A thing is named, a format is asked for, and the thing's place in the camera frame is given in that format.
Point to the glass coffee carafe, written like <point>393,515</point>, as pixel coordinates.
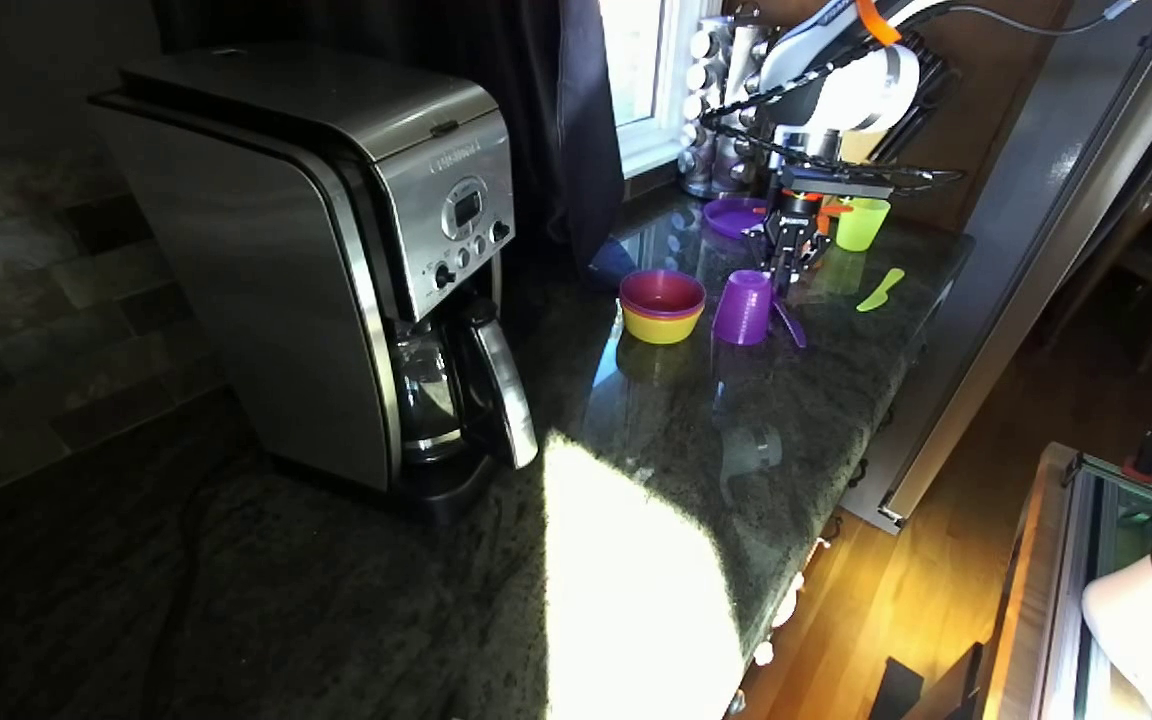
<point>430,385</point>

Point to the green plastic cup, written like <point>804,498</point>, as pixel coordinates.
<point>863,226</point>

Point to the blue plastic item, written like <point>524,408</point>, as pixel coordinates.
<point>612,258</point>

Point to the yellow plastic cup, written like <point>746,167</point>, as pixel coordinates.
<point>661,331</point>

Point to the stainless steel coffee maker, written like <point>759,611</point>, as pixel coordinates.
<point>269,264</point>

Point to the stainless steel refrigerator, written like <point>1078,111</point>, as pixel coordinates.
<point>1041,264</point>

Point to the grey storage bin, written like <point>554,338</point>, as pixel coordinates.
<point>1049,600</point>

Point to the purple plastic cup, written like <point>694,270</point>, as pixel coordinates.
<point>741,309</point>

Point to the chrome coffee pod carousel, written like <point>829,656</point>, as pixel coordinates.
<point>718,81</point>

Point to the green plastic knife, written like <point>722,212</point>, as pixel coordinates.
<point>883,289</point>

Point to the bright window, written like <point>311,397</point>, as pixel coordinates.
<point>643,64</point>

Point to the wooden knife block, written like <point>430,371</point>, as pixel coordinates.
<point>873,143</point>

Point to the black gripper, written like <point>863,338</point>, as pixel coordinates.
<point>803,204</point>

